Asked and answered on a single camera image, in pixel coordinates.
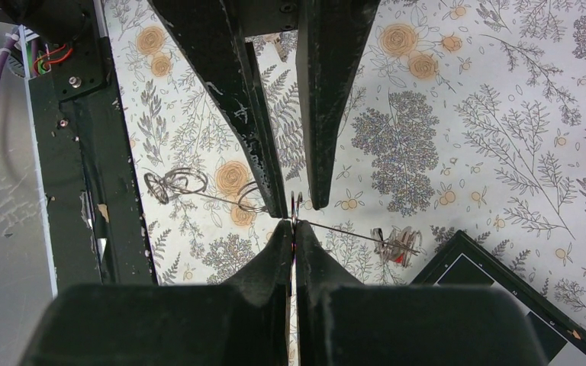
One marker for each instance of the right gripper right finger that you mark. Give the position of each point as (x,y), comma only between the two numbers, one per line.
(317,276)

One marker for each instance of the black white chessboard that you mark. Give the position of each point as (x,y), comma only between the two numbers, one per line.
(464,262)

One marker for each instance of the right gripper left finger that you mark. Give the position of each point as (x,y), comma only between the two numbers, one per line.
(260,320)

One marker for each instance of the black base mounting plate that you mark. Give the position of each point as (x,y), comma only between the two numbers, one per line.
(94,225)

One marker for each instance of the red tagged key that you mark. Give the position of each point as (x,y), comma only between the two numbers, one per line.
(399,246)

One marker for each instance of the floral patterned table mat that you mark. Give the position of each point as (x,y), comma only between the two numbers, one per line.
(464,115)

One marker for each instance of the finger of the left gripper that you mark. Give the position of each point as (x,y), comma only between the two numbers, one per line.
(211,39)
(331,40)

